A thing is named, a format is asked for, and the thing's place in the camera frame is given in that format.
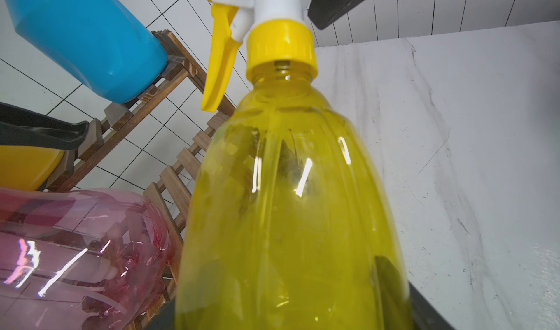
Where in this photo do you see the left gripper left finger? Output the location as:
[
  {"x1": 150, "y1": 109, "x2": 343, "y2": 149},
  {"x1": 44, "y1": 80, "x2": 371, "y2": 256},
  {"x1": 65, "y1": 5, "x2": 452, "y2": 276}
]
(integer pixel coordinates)
[{"x1": 144, "y1": 299, "x2": 176, "y2": 330}]

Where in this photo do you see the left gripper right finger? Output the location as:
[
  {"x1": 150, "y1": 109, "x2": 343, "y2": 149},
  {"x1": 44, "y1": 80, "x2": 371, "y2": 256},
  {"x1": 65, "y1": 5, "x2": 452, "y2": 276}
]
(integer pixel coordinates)
[{"x1": 409, "y1": 283, "x2": 455, "y2": 330}]

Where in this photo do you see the pink pump spray bottle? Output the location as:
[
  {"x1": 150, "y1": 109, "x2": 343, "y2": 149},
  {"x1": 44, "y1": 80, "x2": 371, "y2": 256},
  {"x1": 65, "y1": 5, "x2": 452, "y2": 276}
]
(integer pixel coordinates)
[{"x1": 1, "y1": 189, "x2": 174, "y2": 329}]

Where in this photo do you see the yellow trigger spray bottle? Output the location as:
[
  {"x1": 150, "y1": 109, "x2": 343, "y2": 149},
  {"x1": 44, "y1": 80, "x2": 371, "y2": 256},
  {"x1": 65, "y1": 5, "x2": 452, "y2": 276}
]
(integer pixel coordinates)
[{"x1": 175, "y1": 0, "x2": 414, "y2": 329}]

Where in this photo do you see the yellow plastic watering can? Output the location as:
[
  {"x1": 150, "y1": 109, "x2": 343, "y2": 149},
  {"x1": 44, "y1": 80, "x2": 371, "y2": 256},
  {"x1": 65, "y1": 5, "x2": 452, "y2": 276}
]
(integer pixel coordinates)
[{"x1": 0, "y1": 146, "x2": 64, "y2": 191}]

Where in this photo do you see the blue pump spray bottle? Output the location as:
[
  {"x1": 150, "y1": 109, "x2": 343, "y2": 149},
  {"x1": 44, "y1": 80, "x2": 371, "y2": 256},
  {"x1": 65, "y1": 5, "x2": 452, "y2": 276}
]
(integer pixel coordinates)
[{"x1": 5, "y1": 0, "x2": 168, "y2": 104}]

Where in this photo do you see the brown wooden slatted shelf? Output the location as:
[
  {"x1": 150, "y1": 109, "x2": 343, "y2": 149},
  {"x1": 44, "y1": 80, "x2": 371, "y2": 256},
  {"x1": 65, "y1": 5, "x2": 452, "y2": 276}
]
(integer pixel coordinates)
[{"x1": 45, "y1": 30, "x2": 236, "y2": 329}]

